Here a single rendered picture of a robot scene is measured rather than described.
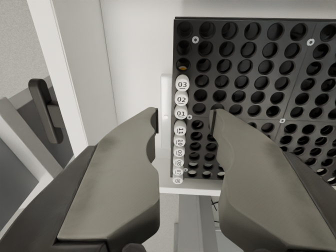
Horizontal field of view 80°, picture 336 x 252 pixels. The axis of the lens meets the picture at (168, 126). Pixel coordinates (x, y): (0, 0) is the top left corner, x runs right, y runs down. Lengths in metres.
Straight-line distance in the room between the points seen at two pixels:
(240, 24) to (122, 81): 0.15
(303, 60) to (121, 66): 0.19
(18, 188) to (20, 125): 0.13
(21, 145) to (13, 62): 0.97
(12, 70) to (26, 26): 0.29
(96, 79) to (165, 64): 0.08
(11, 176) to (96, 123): 0.34
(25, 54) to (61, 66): 1.21
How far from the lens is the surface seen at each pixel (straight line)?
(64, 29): 0.18
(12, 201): 0.55
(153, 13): 0.25
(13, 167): 0.55
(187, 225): 1.18
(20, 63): 1.43
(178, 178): 0.25
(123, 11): 0.25
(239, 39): 0.19
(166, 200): 1.77
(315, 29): 0.21
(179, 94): 0.18
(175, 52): 0.18
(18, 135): 0.52
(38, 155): 0.54
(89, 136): 0.22
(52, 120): 0.24
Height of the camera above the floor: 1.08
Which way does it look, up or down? 58 degrees down
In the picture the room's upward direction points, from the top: 173 degrees counter-clockwise
